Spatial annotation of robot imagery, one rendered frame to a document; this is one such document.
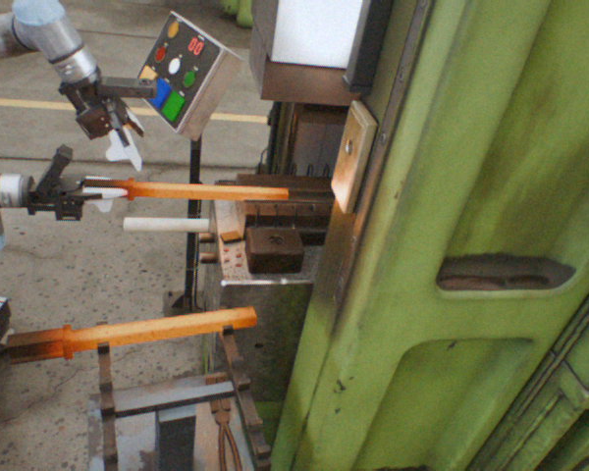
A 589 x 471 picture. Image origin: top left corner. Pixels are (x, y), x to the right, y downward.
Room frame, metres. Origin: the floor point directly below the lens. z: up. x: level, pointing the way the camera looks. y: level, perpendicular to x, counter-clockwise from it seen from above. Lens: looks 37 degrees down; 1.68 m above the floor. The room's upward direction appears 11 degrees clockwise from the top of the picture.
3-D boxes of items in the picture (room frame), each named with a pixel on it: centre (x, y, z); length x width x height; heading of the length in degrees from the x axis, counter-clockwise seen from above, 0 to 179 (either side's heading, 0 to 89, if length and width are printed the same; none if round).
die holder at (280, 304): (1.07, -0.08, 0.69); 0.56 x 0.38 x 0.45; 108
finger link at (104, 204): (0.92, 0.43, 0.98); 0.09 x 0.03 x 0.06; 105
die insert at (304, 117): (1.10, -0.10, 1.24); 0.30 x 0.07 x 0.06; 108
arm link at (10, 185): (0.87, 0.61, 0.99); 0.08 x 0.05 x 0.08; 18
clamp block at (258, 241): (0.90, 0.04, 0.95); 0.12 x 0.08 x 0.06; 108
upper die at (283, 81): (1.12, -0.05, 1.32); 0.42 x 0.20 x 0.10; 108
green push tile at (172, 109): (1.40, 0.42, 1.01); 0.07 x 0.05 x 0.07; 43
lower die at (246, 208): (1.12, -0.05, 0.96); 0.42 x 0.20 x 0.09; 108
